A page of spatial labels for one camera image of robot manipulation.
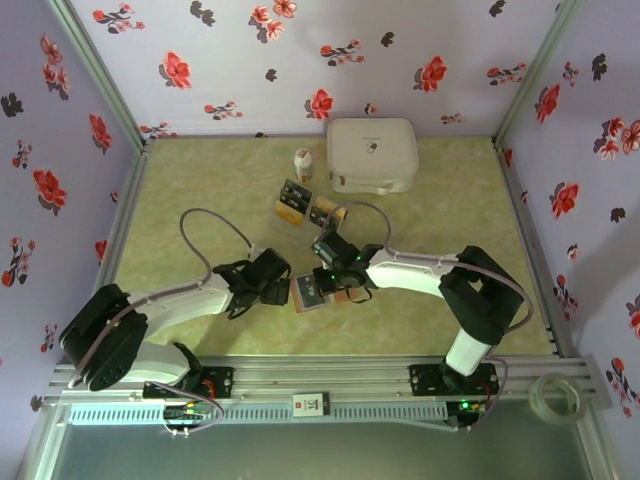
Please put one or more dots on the clear tape roll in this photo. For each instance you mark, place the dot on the clear tape roll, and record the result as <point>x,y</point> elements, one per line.
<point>560,419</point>

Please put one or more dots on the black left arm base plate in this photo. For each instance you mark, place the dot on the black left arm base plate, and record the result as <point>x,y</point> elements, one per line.
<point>222,382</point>

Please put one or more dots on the aluminium cross rail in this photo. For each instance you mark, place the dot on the aluminium cross rail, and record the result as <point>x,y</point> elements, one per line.
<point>320,375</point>

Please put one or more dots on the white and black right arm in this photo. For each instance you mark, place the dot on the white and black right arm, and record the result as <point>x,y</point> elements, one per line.
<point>405,272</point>

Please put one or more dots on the white pill bottle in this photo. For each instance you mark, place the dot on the white pill bottle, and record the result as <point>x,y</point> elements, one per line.
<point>303,167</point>

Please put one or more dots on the aluminium side rail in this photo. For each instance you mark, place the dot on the aluminium side rail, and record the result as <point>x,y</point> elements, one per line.
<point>109,250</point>
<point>531,250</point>

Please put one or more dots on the white label with red logo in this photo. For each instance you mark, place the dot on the white label with red logo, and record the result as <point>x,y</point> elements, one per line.
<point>310,405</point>

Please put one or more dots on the gold VIP card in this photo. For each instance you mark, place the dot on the gold VIP card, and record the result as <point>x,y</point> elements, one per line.
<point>325,204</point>
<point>290,214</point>

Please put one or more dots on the aluminium frame beam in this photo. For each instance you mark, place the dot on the aluminium frame beam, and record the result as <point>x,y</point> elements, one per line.
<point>597,450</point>
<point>42,445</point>

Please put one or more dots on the clear acrylic card rack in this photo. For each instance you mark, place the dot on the clear acrylic card rack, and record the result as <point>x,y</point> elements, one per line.
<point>310,227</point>

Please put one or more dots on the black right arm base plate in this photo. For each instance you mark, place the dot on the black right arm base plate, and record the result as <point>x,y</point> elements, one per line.
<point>425,380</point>

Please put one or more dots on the white zippered pouch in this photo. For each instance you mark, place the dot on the white zippered pouch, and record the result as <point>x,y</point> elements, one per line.
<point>372,155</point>

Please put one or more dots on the aluminium corner post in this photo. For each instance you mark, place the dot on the aluminium corner post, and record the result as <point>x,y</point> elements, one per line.
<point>534,75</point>
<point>101,75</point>

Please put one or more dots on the black VIP card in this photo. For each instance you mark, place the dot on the black VIP card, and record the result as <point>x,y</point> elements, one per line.
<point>298,188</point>
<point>320,216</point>
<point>295,200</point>

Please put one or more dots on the small control board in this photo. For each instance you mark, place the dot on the small control board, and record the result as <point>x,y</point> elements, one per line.
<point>471,407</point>
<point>187,413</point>

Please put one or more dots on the tea packet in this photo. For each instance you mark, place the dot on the tea packet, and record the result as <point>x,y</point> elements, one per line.
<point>310,294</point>

